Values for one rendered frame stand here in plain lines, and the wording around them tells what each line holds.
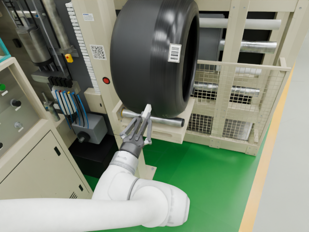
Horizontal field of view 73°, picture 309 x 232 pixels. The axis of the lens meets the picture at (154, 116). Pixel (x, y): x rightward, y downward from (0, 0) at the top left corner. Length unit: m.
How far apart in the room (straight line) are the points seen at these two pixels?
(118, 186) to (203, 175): 1.36
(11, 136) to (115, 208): 0.86
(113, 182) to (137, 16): 0.57
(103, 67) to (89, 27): 0.20
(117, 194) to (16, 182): 0.72
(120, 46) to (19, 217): 0.61
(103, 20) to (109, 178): 0.65
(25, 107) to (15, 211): 0.89
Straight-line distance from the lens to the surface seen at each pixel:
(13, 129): 1.23
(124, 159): 0.69
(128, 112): 1.12
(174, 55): 0.75
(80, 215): 0.44
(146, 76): 0.78
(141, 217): 0.50
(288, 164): 2.22
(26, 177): 1.30
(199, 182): 1.90
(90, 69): 1.18
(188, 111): 1.27
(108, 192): 0.65
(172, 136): 1.10
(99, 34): 1.02
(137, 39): 0.79
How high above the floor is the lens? 1.64
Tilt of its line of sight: 42 degrees down
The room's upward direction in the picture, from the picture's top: 6 degrees counter-clockwise
